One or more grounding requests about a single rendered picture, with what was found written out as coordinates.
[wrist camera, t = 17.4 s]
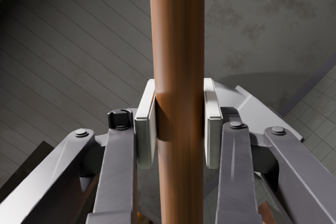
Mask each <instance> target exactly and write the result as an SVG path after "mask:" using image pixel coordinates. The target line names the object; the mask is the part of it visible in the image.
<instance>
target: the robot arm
mask: <svg viewBox="0 0 336 224"><path fill-rule="evenodd" d="M107 115H108V125H109V131H108V133H107V134H103V135H98V136H95V132H94V131H93V130H91V129H87V128H85V129H83V128H80V129H77V130H75V131H72V132H71V133H70V134H69V135H68V136H67V137H66V138H65V139H64V140H63V141H62V142H61V143H60V144H59V145H58V146H57V147H56V148H55V149H54V150H53V151H52V152H51V153H50V154H49V155H48V156H47V157H46V158H45V159H44V160H43V161H42V162H41V163H40V164H39V165H38V166H37V167H36V168H35V169H34V170H33V171H32V172H31V173H30V174H29V175H28V176H27V177H26V178H25V179H24V180H23V181H22V182H21V183H20V184H19V185H18V186H17V187H16V188H15V189H14V190H13V191H12V192H11V193H10V194H9V195H8V196H7V197H6V198H5V199H4V200H3V201H2V202H1V203H0V224H72V223H73V221H74V219H75V218H76V216H77V214H78V213H79V211H80V209H81V208H82V206H83V204H84V203H85V201H86V199H87V198H88V196H89V194H90V193H91V191H92V189H93V188H94V186H95V184H96V183H97V181H98V179H99V182H98V187H97V192H96V198H95V203H94V208H93V213H89V214H88V215H87V218H86V223H85V224H138V178H137V165H138V167H139V168H140V169H150V167H152V165H153V159H154V153H155V147H156V141H157V116H156V97H155V79H150V80H149V81H148V82H147V85H146V88H145V91H144V93H143V96H142V99H141V102H140V104H139V107H138V108H127V109H115V110H112V111H110V112H109V113H108V114H107ZM203 136H204V146H205V156H206V166H207V167H209V169H219V168H220V171H219V185H218V199H217V210H216V218H215V224H263V220H262V215H261V214H259V212H258V203H257V194H256V186H255V177H254V172H258V173H260V177H261V179H262V181H263V183H264V185H265V186H266V188H267V190H268V192H269V193H270V195H271V197H272V199H273V200H274V202H275V204H276V206H277V207H278V209H279V211H280V213H281V215H282V216H283V218H284V220H285V222H286V223H287V224H336V178H335V177H334V176H333V175H332V174H331V173H330V172H329V171H328V170H327V169H326V167H325V166H324V165H323V164H322V163H321V162H320V161H319V160H318V159H317V158H316V157H315V156H314V155H313V154H312V153H311V152H310V151H309V150H308V149H307V148H306V147H305V146H304V145H303V144H302V143H301V142H300V140H299V139H298V138H297V137H296V136H295V135H294V134H293V133H292V132H291V131H289V130H288V129H286V128H283V127H281V126H280V127H279V126H271V127H267V128H265V130H264V133H263V134H260V133H254V132H251V131H249V127H248V125H247V124H245V123H243V122H242V119H241V117H240V114H239V112H238V110H237V109H236V108H234V107H233V106H228V107H220V105H219V101H218V98H217V94H216V90H215V86H214V82H213V80H212V79H211V78H204V126H203Z"/></svg>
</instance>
